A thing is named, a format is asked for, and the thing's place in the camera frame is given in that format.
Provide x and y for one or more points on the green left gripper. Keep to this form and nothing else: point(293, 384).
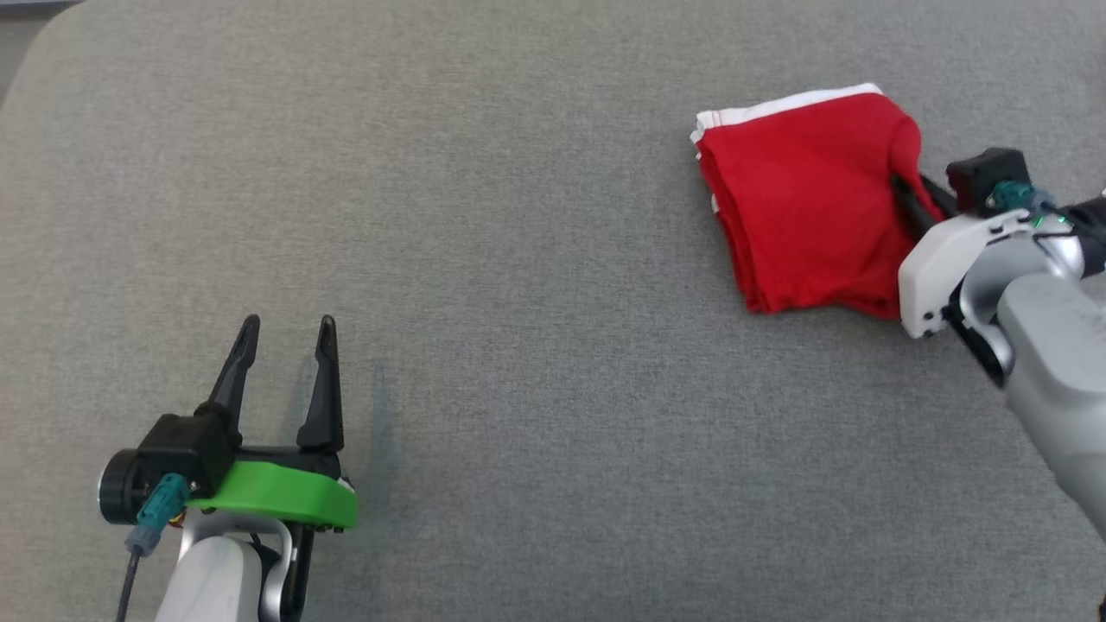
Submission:
point(285, 497)

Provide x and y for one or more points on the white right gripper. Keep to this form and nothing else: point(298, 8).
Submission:
point(942, 268)

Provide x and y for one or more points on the red shorts with white stripe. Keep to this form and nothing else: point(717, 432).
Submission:
point(804, 199)

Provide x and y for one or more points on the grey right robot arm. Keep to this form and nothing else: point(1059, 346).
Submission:
point(1054, 363)

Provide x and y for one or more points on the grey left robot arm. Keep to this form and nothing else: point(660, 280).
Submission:
point(216, 579)

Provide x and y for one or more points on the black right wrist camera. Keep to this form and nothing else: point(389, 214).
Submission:
point(985, 173)

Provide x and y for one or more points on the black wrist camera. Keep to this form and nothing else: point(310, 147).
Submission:
point(985, 173)
point(186, 449)

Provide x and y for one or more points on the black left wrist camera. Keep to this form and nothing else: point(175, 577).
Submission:
point(186, 449)

